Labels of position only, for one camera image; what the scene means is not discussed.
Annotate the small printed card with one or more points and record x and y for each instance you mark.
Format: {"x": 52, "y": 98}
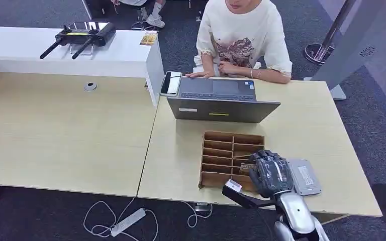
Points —
{"x": 246, "y": 168}

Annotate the person's right hand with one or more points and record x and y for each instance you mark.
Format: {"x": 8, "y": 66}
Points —
{"x": 201, "y": 74}

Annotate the person's left hand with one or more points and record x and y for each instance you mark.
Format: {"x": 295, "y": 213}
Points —
{"x": 227, "y": 69}

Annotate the grey card reader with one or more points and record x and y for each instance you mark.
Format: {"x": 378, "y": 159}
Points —
{"x": 304, "y": 178}

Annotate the grey laptop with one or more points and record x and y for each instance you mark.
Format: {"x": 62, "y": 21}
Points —
{"x": 223, "y": 109}

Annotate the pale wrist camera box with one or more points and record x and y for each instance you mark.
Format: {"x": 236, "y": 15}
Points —
{"x": 234, "y": 186}

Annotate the black remote controller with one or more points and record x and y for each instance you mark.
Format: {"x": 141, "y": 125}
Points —
{"x": 86, "y": 36}

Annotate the white power strip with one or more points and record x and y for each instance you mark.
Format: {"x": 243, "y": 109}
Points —
{"x": 128, "y": 222}

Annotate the person in white shoes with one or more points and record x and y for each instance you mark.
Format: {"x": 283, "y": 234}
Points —
{"x": 155, "y": 20}

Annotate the white raised counter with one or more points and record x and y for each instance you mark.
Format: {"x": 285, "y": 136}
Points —
{"x": 46, "y": 60}

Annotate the chrome stanchion post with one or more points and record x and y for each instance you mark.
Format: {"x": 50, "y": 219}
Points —
{"x": 326, "y": 43}

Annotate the black power adapter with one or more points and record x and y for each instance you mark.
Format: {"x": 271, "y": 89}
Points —
{"x": 202, "y": 208}

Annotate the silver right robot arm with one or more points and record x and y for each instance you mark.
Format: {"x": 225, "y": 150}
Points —
{"x": 296, "y": 213}

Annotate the smartphone with white case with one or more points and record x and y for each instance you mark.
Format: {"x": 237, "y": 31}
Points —
{"x": 172, "y": 83}

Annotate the wooden card box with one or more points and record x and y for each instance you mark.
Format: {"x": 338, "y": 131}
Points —
{"x": 218, "y": 161}

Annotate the grey standing sign panel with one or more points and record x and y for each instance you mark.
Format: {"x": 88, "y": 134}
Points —
{"x": 356, "y": 43}

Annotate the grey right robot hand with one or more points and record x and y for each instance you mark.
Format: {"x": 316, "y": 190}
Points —
{"x": 271, "y": 174}

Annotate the yellow printed card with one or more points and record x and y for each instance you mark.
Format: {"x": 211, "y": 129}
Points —
{"x": 148, "y": 39}

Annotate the chrome stool base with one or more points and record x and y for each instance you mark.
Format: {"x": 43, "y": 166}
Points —
{"x": 139, "y": 24}

